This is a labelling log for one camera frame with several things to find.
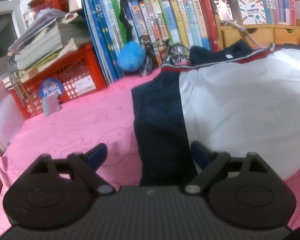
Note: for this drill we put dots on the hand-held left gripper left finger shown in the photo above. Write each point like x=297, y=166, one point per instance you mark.
x=97, y=155

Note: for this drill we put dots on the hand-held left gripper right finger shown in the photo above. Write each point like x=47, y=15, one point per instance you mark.
x=200, y=155

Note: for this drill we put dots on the white navy jacket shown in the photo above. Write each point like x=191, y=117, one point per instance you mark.
x=240, y=100

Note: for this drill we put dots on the pink rabbit print blanket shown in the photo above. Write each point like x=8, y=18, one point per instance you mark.
x=77, y=120

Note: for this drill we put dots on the grey stone block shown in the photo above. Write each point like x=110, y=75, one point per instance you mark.
x=51, y=105

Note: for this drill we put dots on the round blue badge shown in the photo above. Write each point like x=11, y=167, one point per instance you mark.
x=50, y=86

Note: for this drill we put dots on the red plastic crate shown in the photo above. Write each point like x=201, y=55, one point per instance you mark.
x=72, y=65

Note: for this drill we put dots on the white paper bag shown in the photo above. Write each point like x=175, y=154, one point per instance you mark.
x=2, y=115

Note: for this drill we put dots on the model bicycle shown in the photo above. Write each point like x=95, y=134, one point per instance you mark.
x=177, y=53

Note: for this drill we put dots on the blue plush ball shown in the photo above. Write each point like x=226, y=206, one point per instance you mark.
x=131, y=56

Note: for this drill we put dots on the stack of paper booklets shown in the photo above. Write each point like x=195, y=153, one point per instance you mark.
x=45, y=42

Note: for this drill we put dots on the row of colourful children's books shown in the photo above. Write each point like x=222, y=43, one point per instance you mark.
x=165, y=25

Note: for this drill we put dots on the wooden drawer organizer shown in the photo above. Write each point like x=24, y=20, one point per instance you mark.
x=285, y=35

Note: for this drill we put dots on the white printed cardboard box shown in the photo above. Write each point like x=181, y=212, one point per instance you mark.
x=248, y=11

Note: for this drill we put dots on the smartphone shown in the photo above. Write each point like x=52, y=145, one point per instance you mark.
x=218, y=2

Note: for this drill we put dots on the row of pastel books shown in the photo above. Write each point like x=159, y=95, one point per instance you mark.
x=277, y=2

